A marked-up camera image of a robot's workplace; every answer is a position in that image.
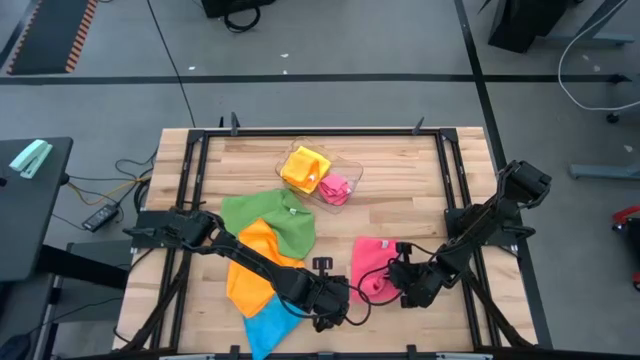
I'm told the grey desk leg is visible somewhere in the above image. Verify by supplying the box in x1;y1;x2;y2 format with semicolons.
547;0;640;47

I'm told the yellow cable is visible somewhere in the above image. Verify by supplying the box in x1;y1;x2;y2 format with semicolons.
67;175;152;207

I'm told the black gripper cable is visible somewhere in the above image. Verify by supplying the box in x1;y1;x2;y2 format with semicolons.
329;282;374;327
357;243;444;307

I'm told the black side table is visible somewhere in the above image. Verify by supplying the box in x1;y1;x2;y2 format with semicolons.
0;137;74;284

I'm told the blue microfiber towel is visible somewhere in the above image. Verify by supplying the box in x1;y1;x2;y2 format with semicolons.
243;294;306;360

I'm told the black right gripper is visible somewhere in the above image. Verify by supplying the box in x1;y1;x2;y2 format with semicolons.
388;243;446;309

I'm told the coiled black cable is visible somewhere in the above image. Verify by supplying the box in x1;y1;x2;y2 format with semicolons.
222;5;262;34

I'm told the mint green stapler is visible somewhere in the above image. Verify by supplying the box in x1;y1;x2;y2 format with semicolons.
9;139;54;180

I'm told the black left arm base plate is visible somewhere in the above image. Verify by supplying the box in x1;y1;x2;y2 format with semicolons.
123;207;204;250

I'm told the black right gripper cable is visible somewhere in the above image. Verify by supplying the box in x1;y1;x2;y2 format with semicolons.
357;243;444;307

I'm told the black power cable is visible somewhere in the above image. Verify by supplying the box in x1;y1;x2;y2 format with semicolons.
52;148;160;231

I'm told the pink microfiber towel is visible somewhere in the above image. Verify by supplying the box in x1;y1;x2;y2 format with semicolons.
349;237;401;305
318;173;354;207

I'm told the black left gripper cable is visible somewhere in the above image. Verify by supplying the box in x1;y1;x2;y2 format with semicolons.
329;282;374;327

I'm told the black desk crossbeam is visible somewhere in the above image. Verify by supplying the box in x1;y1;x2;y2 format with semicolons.
38;243;130;290

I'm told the grey desk foot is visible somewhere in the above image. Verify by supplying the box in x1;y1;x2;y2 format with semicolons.
568;162;640;181

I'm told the green microfiber towel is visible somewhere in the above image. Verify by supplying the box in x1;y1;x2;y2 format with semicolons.
219;188;317;260

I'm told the black aluminium table frame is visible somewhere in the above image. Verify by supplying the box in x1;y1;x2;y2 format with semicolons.
119;127;539;360

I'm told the orange microfiber towel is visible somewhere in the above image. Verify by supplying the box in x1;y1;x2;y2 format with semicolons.
280;145;332;195
226;218;306;319

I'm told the black equipment box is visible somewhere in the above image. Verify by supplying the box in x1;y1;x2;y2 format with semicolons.
201;0;278;20

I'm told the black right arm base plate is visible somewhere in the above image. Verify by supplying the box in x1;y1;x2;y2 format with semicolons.
444;207;536;247

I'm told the black mat with orange edge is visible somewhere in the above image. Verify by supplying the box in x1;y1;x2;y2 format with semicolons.
7;0;100;76

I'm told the thin black floor cable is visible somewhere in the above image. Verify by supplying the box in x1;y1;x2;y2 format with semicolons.
146;0;197;129

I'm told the white floor cable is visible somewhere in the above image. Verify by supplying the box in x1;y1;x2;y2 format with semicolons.
556;0;640;112

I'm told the black cabinet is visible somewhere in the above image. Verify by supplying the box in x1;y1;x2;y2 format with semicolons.
487;0;574;55

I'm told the black power adapter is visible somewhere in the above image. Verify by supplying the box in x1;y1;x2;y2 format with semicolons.
81;202;121;233

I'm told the red cart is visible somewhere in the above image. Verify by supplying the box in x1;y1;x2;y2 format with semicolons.
611;204;640;292

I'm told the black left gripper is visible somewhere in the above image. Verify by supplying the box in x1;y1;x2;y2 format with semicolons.
299;257;351;334

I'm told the clear plastic bin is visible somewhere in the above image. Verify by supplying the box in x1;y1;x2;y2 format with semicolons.
273;137;365;215

